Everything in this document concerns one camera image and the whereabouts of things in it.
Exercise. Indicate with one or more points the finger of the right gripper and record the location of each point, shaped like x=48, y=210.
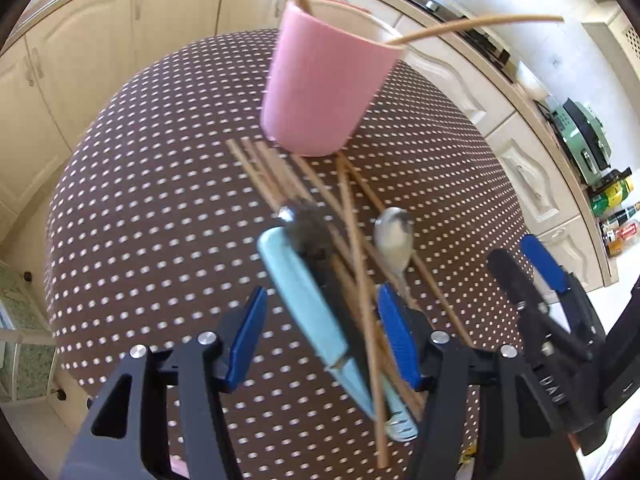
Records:
x=552, y=273
x=514, y=282

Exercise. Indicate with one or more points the brown polka dot tablecloth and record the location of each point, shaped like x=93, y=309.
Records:
x=153, y=230

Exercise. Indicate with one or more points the black gas stove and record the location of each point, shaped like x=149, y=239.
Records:
x=479, y=38

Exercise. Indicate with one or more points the cream lower kitchen cabinets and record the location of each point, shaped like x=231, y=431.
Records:
x=66, y=58

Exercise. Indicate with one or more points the pink cylindrical utensil holder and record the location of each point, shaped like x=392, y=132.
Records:
x=325, y=71

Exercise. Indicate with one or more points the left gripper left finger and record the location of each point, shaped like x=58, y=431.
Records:
x=241, y=330

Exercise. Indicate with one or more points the black plastic spork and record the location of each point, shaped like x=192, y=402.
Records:
x=311, y=239

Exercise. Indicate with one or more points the mint green sheathed knife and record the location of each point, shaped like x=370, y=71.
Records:
x=303, y=298

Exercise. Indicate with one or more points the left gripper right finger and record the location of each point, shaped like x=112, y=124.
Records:
x=406, y=331

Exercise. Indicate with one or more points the white step stool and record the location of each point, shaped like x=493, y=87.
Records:
x=28, y=354

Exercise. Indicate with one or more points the yellow green bottle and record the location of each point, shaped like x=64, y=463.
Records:
x=611, y=197

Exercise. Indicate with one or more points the silver metal spoon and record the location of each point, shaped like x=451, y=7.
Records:
x=393, y=238

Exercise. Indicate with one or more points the green countertop appliance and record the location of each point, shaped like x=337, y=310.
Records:
x=583, y=139

